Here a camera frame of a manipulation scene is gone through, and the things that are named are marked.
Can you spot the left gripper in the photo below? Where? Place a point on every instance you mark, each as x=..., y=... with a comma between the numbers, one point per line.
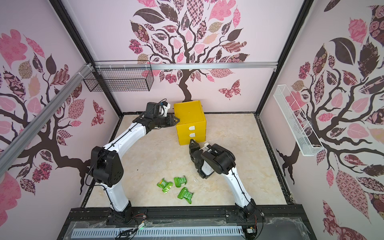
x=171, y=122

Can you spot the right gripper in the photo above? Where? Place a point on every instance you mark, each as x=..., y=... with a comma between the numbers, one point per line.
x=197, y=151

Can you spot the yellow bottom drawer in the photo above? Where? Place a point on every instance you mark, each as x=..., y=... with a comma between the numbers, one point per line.
x=186, y=141

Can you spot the green cookie packet front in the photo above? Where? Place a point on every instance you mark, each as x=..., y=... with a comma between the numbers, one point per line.
x=186, y=195

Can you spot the green cookie packet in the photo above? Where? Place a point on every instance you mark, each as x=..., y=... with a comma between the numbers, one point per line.
x=165, y=185
x=180, y=181
x=186, y=195

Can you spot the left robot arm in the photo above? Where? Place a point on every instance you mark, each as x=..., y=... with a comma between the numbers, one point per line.
x=106, y=165

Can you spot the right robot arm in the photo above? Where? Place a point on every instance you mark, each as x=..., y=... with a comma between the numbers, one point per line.
x=210, y=159

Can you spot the yellow three-drawer cabinet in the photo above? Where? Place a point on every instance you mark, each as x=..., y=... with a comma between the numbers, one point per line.
x=189, y=112

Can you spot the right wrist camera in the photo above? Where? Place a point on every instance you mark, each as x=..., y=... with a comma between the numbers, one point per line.
x=206, y=147

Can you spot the black wire basket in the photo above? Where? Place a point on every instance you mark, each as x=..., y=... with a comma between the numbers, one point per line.
x=120, y=76

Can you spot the aluminium rail back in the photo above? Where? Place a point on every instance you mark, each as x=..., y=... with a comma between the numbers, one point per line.
x=185, y=66

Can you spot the aluminium rail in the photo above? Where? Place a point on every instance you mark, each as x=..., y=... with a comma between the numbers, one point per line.
x=185, y=66
x=16, y=147

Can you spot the white slotted cable duct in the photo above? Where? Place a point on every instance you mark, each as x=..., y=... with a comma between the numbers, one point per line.
x=160, y=232

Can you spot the white wire basket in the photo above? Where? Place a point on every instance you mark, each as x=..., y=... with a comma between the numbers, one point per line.
x=290, y=104

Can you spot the black base frame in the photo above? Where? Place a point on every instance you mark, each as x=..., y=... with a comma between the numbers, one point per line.
x=228, y=213

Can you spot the aluminium rail left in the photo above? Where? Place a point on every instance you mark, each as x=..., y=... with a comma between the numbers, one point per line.
x=16, y=147

